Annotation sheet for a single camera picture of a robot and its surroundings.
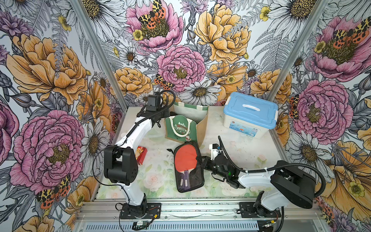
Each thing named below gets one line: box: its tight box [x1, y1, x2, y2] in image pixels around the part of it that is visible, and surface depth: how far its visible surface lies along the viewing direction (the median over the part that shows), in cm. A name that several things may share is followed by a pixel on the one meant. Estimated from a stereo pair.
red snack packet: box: [135, 145, 148, 166], surface depth 93 cm
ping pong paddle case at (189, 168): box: [167, 140, 205, 193], surface depth 83 cm
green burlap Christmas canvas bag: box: [164, 101, 210, 148], surface depth 93 cm
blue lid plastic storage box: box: [223, 91, 279, 139], surface depth 99 cm
